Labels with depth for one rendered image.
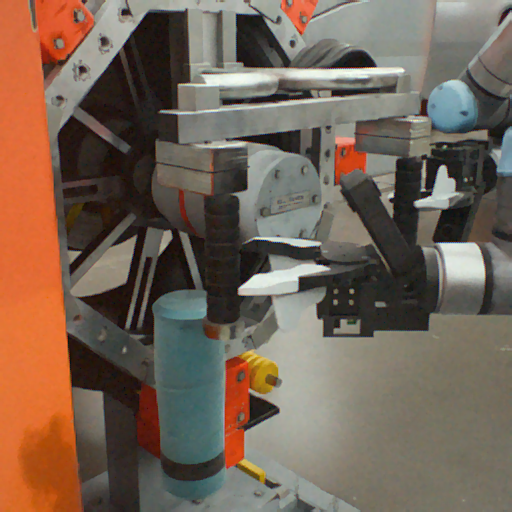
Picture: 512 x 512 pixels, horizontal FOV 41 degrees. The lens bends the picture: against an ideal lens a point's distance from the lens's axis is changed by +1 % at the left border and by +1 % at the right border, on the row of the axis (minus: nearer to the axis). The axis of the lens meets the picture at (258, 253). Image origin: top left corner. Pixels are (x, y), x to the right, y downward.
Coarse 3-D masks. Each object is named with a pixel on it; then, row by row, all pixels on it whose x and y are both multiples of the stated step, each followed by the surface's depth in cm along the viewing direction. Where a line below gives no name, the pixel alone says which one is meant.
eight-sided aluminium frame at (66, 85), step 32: (96, 0) 81; (128, 0) 79; (160, 0) 82; (192, 0) 86; (224, 0) 90; (256, 0) 93; (96, 32) 77; (128, 32) 80; (256, 32) 100; (288, 32) 99; (64, 64) 76; (96, 64) 78; (288, 64) 102; (64, 96) 76; (320, 96) 107; (320, 128) 109; (320, 160) 110; (64, 224) 80; (320, 224) 113; (64, 256) 80; (64, 288) 81; (96, 320) 85; (256, 320) 109; (96, 352) 92; (128, 352) 90
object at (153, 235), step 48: (240, 48) 106; (144, 96) 96; (144, 144) 103; (288, 144) 117; (96, 192) 94; (96, 240) 97; (144, 240) 101; (192, 240) 129; (144, 288) 103; (192, 288) 111; (144, 336) 103
